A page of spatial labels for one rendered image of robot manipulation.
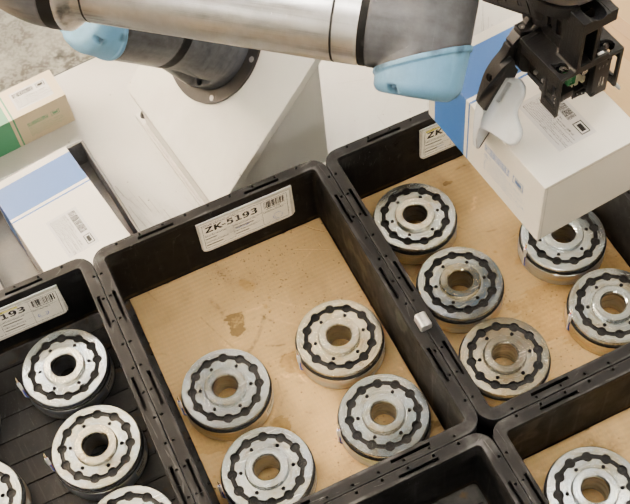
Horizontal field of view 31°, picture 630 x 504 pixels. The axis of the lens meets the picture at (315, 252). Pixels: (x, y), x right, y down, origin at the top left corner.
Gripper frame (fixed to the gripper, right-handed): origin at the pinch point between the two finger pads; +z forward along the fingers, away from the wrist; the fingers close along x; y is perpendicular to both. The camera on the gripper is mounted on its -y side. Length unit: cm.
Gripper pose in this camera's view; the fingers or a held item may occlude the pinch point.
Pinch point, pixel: (531, 111)
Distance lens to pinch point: 119.8
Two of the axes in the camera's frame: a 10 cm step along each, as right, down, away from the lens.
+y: 5.0, 7.1, -5.0
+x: 8.6, -4.6, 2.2
